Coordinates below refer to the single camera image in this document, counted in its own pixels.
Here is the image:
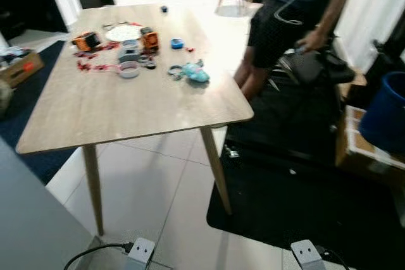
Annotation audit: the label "dark-shirted person's hand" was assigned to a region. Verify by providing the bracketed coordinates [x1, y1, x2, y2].
[296, 29, 330, 54]

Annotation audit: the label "black stand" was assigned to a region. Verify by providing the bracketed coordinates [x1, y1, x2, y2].
[373, 35, 405, 75]

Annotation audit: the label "dark blue bucket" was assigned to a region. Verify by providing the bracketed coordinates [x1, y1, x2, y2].
[358, 70, 405, 154]

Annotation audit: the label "cardboard box with white tape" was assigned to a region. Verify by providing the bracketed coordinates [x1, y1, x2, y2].
[335, 104, 405, 176]

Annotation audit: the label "small blue device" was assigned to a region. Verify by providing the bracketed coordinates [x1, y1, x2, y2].
[169, 37, 185, 51]

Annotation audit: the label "small silver object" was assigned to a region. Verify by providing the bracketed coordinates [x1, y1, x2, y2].
[222, 145, 240, 159]

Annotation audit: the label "wooden table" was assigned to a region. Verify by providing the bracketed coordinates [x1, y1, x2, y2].
[16, 3, 255, 236]

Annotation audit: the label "grey tape dispenser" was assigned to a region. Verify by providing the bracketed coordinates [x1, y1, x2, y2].
[116, 39, 144, 64]

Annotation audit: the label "black-rimmed glasses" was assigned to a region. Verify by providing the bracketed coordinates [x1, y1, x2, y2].
[104, 20, 144, 30]

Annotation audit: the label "large white tape roll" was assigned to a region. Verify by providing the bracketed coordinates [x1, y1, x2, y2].
[116, 61, 142, 80]

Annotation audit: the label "white patterned round pouch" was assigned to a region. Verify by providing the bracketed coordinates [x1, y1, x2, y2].
[104, 25, 144, 42]

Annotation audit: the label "large orange black tape measure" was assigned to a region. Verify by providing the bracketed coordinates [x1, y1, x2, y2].
[70, 31, 103, 53]

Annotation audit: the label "dark blue rug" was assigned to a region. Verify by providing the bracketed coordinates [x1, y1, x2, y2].
[0, 40, 77, 186]

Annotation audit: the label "cardboard box with orange label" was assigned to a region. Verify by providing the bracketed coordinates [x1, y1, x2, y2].
[0, 47, 46, 88]

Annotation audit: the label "olive green bag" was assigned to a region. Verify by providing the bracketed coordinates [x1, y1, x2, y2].
[0, 78, 14, 118]

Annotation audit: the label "teal plush keychain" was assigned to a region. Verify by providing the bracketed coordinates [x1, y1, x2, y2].
[167, 59, 211, 85]

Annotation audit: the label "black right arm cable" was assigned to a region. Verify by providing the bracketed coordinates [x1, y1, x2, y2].
[315, 246, 351, 270]

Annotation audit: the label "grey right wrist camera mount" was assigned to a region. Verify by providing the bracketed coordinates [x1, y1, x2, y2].
[290, 239, 328, 270]

